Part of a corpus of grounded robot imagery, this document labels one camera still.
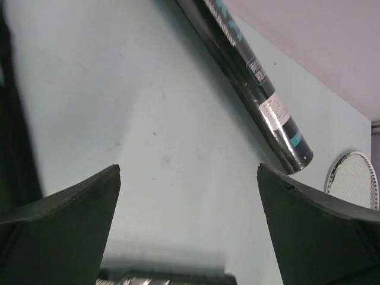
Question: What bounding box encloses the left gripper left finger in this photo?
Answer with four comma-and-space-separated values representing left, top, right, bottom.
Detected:
1, 164, 121, 284

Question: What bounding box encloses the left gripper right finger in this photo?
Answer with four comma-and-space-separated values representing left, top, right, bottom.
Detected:
257, 164, 379, 285

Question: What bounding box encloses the black racket bag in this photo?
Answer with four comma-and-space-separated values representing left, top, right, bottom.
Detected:
1, 1, 42, 211

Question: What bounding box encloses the black shuttlecock tube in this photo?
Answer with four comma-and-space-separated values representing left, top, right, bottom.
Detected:
177, 1, 314, 174

